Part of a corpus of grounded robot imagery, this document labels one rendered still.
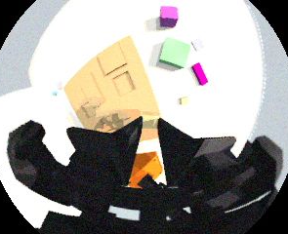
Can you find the magenta rectangular block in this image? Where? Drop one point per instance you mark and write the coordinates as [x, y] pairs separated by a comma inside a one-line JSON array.
[[197, 68]]

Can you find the purple cube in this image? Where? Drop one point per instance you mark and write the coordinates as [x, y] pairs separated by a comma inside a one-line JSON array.
[[168, 16]]

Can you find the green block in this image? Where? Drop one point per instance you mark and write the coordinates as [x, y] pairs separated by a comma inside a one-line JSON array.
[[174, 52]]

